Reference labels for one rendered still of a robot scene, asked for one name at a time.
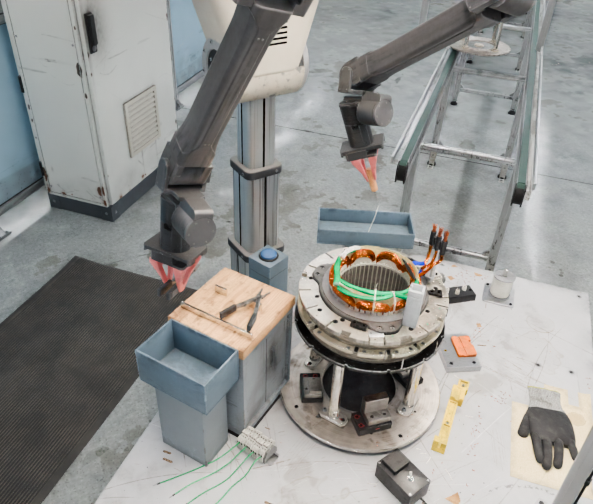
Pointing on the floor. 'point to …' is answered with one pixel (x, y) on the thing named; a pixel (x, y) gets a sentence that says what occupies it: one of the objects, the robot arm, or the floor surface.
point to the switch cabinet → (95, 96)
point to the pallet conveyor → (526, 176)
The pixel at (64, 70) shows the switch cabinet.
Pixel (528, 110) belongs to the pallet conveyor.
